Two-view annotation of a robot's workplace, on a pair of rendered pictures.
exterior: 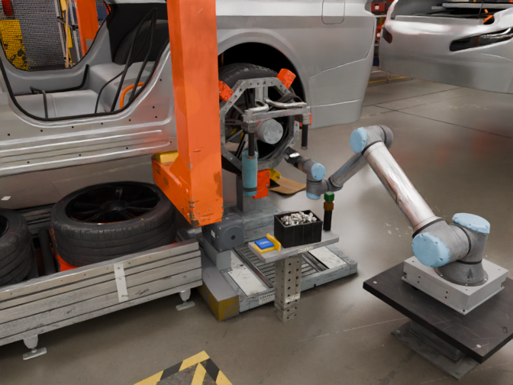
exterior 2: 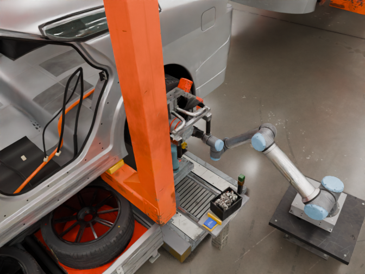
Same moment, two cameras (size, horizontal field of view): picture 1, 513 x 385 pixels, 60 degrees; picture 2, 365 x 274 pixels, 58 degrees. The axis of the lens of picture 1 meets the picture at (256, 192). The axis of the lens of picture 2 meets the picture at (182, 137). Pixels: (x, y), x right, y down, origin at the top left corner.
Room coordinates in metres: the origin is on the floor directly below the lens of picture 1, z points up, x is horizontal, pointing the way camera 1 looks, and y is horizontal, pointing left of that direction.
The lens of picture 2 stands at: (0.66, 0.52, 2.58)
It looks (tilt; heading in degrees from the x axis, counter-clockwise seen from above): 44 degrees down; 342
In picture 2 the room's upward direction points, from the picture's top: 3 degrees counter-clockwise
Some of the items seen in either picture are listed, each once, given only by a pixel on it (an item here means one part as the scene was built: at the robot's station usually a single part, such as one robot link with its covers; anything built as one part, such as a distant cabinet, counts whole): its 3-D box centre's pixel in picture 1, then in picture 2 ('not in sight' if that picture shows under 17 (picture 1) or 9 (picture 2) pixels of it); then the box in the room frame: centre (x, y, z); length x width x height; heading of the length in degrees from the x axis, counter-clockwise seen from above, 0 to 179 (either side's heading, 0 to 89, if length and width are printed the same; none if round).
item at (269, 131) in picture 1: (264, 128); (178, 126); (2.50, -0.05, 0.85); 0.21 x 0.14 x 0.14; 28
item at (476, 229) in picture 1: (466, 236); (329, 190); (1.71, -0.92, 0.59); 0.17 x 0.15 x 0.18; 119
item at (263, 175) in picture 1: (255, 180); not in sight; (2.60, 0.01, 0.48); 0.16 x 0.12 x 0.17; 28
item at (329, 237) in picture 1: (294, 241); (224, 210); (1.92, -0.19, 0.44); 0.43 x 0.17 x 0.03; 118
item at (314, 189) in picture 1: (314, 187); (215, 152); (2.43, -0.35, 0.51); 0.12 x 0.09 x 0.12; 119
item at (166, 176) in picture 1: (178, 165); (126, 175); (2.31, 0.43, 0.69); 0.52 x 0.17 x 0.35; 28
